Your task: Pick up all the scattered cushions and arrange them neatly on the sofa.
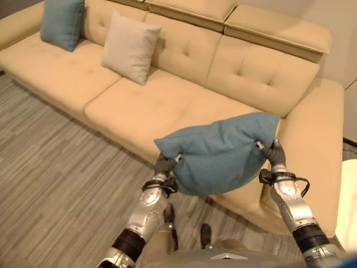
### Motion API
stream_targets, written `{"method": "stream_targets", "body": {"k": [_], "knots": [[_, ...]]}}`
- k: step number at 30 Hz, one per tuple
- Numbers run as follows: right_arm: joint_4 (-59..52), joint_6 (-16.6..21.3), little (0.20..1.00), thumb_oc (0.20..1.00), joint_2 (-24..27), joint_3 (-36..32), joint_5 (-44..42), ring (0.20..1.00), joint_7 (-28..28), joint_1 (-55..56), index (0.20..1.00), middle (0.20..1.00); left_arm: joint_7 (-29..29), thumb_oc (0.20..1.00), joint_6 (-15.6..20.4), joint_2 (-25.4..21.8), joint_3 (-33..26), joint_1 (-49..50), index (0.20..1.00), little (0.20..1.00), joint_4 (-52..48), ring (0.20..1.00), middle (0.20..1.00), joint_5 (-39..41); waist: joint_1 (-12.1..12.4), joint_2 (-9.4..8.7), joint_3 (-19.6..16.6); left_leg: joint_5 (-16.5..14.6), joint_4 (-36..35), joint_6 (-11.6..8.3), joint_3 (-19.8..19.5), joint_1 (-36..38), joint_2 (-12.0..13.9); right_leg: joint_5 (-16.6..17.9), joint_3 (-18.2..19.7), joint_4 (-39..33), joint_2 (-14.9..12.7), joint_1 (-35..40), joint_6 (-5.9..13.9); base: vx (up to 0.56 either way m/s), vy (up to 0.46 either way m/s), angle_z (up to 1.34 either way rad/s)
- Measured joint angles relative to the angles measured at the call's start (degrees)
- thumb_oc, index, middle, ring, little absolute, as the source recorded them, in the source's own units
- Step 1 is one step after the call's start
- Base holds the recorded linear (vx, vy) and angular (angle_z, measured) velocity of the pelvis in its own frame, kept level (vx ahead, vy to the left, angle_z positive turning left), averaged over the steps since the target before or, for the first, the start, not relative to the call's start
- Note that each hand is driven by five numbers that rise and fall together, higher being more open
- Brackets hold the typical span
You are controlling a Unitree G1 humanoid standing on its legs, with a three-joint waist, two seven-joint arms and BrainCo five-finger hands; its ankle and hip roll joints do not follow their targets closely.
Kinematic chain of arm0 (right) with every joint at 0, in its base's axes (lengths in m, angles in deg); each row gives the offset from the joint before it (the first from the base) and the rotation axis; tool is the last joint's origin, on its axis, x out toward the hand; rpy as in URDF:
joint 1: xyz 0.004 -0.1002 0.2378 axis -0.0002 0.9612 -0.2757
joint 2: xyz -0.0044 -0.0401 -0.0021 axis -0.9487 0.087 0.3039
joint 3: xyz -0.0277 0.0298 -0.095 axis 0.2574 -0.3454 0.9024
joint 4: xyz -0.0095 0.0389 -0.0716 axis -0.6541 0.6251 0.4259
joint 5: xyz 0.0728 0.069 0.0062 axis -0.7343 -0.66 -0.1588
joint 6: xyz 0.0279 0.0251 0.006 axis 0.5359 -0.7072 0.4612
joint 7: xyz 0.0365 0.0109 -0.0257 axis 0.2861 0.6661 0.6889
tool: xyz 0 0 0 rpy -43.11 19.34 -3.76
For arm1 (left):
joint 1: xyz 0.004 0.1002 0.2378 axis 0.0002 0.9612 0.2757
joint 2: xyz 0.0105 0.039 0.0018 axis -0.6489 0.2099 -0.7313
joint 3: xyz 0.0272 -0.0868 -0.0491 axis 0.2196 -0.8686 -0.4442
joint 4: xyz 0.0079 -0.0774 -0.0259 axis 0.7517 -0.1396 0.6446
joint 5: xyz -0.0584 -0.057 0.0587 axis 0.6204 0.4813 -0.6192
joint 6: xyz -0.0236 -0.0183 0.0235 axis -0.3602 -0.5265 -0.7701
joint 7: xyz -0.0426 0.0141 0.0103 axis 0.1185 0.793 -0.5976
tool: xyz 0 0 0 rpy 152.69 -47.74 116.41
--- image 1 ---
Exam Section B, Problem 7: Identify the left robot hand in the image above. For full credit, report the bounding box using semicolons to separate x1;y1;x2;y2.
154;153;184;178

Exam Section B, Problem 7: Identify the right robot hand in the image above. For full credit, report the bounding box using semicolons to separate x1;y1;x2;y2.
254;138;287;168

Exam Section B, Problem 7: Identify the large teal cushion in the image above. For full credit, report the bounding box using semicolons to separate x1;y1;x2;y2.
154;112;281;197

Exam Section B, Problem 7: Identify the cream leather sofa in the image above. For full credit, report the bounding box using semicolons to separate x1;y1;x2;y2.
0;0;346;238

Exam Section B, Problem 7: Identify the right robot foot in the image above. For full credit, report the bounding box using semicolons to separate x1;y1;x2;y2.
200;223;213;249

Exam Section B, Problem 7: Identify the silver robot body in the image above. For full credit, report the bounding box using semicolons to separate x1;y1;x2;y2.
139;228;307;268

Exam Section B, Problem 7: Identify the beige grey cushion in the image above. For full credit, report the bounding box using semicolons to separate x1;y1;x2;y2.
100;9;163;85

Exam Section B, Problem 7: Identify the small teal cushion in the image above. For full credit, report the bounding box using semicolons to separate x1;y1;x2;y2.
40;0;85;52

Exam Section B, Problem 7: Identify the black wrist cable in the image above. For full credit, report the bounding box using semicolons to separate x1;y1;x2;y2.
290;174;311;200

